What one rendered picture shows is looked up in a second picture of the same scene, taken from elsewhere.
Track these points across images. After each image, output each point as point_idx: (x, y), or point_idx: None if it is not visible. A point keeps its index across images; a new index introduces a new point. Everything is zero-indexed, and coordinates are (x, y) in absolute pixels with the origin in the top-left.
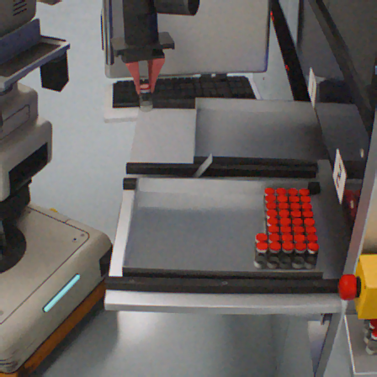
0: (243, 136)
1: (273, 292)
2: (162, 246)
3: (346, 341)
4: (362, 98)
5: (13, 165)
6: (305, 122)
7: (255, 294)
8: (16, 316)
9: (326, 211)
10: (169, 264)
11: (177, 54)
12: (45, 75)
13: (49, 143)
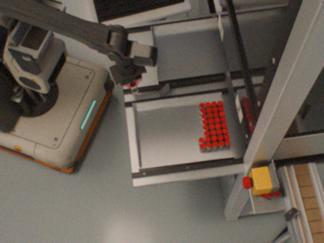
0: (181, 52)
1: (210, 167)
2: (153, 145)
3: (248, 191)
4: (250, 100)
5: (49, 76)
6: (216, 31)
7: (202, 169)
8: (66, 139)
9: (232, 106)
10: (159, 157)
11: None
12: None
13: (65, 50)
